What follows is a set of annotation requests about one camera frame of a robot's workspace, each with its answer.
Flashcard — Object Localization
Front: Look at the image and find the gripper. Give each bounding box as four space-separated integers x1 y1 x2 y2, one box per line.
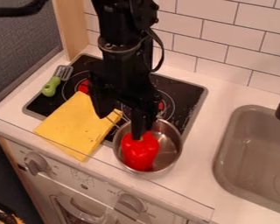
88 52 164 141

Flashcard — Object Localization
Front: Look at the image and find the green spatula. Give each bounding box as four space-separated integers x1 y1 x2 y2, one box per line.
40 65 75 98

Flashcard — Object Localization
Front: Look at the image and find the red toy pepper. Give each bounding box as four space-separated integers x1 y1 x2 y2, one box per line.
120 130 162 172

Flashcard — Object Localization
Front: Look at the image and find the yellow cloth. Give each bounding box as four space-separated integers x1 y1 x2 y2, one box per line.
32 90 125 163

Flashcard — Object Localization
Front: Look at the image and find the silver pot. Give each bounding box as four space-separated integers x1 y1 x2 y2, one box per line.
111 117 185 177

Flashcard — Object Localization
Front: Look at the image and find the toy stove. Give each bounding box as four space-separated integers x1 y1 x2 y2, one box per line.
22 52 209 148

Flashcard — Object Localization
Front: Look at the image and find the toy sink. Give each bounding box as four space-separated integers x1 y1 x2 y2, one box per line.
212 104 280 217

